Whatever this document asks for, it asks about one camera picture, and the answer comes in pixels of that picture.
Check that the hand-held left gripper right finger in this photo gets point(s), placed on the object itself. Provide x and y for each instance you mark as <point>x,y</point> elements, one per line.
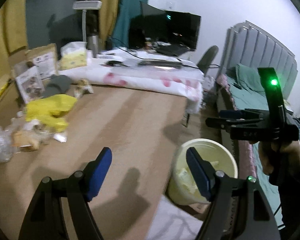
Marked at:
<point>198,175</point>

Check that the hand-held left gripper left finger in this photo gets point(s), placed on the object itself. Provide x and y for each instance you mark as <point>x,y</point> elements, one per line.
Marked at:
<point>100,172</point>

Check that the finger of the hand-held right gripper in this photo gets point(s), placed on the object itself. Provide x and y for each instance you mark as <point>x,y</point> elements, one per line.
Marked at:
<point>231,113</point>
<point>227,123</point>

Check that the cream plastic bin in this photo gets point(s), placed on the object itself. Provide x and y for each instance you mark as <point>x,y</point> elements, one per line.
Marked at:
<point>222,160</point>

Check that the small white packet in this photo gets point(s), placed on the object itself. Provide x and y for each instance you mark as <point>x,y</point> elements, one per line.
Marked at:
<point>60,137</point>

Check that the yellow plastic bag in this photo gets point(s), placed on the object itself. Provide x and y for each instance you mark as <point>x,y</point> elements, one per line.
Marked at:
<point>50,105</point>

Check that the orange snack packet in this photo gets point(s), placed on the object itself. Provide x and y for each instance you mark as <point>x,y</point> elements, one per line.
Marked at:
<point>22,140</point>

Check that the patterned wrapper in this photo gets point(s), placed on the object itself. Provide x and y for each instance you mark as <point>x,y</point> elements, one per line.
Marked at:
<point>83,87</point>

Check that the clear plastic wrapper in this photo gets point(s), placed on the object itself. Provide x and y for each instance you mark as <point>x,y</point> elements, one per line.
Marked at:
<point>0,145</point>

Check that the person's right hand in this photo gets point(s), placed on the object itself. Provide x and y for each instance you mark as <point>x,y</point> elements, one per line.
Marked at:
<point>267,157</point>

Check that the green bed sheet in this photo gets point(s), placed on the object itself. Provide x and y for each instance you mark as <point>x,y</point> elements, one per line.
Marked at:
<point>247,100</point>

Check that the green pillow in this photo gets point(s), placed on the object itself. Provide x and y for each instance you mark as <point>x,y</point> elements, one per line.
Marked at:
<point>247,75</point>

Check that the grey white towel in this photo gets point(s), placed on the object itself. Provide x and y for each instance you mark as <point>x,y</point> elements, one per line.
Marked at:
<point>172,220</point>

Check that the grey padded headboard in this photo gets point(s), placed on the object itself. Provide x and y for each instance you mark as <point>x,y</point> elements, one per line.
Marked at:
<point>260,47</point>

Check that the grey chair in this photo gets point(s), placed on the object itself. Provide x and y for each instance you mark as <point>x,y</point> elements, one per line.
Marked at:
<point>207,57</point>

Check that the black keyboard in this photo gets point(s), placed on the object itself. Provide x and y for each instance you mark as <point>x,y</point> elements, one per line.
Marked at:
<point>172,50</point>

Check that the person's dark clothing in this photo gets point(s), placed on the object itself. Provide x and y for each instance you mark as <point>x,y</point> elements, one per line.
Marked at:
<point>290,200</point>

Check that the white floral cloth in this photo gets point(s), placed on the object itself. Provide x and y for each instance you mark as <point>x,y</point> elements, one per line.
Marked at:
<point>140,77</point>

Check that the grey cloth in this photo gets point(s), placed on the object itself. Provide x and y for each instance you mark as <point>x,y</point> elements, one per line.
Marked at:
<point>57,83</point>

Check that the black monitor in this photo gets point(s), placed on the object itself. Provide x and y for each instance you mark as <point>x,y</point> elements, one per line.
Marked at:
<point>182,27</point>
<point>145,30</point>

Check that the white printed box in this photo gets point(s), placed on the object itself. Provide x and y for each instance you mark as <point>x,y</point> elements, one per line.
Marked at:
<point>30,82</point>

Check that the yellow tissue box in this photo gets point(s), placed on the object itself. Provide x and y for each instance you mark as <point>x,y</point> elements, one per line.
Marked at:
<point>72,60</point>

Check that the kraft paper pouch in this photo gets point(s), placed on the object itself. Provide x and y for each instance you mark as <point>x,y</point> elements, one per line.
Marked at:
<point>46,55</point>

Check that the steel thermos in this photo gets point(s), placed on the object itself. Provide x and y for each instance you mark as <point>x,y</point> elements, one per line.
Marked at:
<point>93,42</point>

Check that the teal curtain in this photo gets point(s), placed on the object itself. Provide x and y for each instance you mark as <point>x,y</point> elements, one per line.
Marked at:
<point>132,0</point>

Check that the yellow curtain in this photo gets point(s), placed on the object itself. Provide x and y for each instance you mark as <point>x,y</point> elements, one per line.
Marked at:
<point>110,10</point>
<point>5,30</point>

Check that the white desk lamp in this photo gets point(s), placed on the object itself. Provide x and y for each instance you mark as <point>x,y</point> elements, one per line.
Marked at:
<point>87,5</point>

